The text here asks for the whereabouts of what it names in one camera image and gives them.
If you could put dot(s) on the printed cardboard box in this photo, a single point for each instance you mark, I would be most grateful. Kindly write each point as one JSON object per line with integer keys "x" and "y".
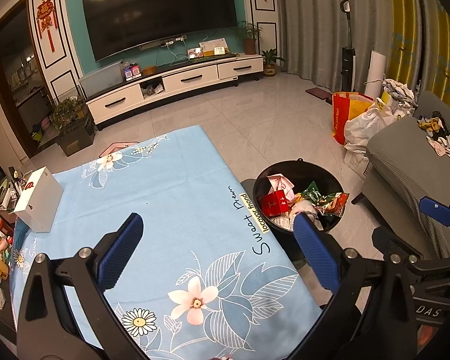
{"x": 354, "y": 163}

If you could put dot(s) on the blue floral tablecloth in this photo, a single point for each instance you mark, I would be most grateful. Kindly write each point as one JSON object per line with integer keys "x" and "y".
{"x": 153, "y": 180}

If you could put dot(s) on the grey sofa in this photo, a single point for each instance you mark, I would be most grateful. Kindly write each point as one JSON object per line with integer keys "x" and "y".
{"x": 401, "y": 165}

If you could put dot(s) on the small red box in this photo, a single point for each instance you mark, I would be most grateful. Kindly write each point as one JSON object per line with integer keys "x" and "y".
{"x": 275, "y": 204}

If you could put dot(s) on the red brown snack bag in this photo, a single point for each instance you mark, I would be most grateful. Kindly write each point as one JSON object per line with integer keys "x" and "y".
{"x": 337, "y": 202}

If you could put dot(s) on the dark green snack packet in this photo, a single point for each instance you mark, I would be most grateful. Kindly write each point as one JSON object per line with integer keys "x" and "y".
{"x": 315, "y": 193}

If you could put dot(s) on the tall potted plant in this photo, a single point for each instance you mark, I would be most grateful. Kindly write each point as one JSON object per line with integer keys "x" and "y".
{"x": 249, "y": 37}

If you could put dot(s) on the potted plants on stand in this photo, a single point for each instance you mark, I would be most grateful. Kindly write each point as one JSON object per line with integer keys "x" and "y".
{"x": 73, "y": 123}

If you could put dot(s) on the dark floor mat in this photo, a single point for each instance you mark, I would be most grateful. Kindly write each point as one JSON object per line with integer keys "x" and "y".
{"x": 318, "y": 93}

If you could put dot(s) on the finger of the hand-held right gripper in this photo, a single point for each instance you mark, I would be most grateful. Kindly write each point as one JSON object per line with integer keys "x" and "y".
{"x": 435, "y": 210}
{"x": 395, "y": 243}

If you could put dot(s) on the small photo frame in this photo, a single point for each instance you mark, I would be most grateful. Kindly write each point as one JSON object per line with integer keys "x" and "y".
{"x": 195, "y": 53}

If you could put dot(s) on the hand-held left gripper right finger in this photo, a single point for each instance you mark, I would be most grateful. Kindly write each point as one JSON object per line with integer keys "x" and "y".
{"x": 315, "y": 251}

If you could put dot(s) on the small brown box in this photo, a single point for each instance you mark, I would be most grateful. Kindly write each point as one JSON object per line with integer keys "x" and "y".
{"x": 149, "y": 70}

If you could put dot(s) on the red yellow shopping bag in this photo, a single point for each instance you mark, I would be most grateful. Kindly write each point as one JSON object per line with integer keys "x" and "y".
{"x": 341, "y": 116}

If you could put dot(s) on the pink white wrapper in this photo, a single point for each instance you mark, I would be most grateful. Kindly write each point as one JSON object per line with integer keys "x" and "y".
{"x": 281, "y": 183}

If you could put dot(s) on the large black television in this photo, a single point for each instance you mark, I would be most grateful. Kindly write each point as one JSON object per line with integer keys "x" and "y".
{"x": 157, "y": 11}

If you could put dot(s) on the grey curtain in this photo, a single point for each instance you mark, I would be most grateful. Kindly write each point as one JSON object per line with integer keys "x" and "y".
{"x": 315, "y": 26}

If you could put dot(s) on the upright vacuum cleaner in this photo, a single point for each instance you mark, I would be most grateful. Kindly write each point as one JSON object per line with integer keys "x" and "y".
{"x": 348, "y": 67}

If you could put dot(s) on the black plastic bucket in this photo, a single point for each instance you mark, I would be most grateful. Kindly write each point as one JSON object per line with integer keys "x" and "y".
{"x": 303, "y": 168}

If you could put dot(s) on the small potted plant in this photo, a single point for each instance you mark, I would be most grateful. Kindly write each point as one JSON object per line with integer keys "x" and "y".
{"x": 270, "y": 63}

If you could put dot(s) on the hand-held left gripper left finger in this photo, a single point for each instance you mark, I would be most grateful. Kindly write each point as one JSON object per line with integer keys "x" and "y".
{"x": 122, "y": 251}

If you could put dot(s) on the clear storage box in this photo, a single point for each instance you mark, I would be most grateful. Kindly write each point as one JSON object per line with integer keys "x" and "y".
{"x": 101, "y": 78}

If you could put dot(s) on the white upright panel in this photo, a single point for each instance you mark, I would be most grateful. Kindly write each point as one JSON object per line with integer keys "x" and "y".
{"x": 375, "y": 75}

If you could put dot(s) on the white television cabinet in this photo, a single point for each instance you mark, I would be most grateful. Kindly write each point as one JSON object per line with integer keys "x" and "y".
{"x": 187, "y": 78}

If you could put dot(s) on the yellow patterned curtain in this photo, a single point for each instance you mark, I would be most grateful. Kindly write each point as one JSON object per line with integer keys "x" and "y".
{"x": 407, "y": 26}

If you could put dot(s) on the white cardboard box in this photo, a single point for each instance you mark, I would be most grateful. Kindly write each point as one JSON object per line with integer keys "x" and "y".
{"x": 37, "y": 202}

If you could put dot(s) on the grey white patterned bag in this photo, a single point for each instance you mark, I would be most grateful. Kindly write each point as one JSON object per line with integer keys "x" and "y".
{"x": 397, "y": 95}

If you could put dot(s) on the pile of socks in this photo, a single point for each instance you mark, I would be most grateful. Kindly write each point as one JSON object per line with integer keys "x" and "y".
{"x": 440, "y": 135}

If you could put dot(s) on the large white plastic bag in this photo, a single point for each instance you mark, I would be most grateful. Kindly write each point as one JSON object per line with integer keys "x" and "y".
{"x": 367, "y": 127}

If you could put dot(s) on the yellow desk calendar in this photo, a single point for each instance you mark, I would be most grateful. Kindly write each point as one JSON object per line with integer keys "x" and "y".
{"x": 213, "y": 47}

